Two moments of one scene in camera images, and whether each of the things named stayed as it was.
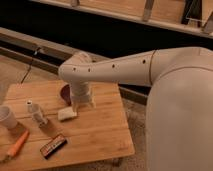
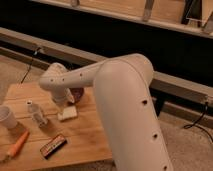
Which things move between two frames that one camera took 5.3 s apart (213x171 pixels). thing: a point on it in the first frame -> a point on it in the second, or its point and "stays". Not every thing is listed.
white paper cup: [7, 118] stays
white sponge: [66, 113] stays
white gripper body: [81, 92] -> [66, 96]
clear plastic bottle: [37, 114] stays
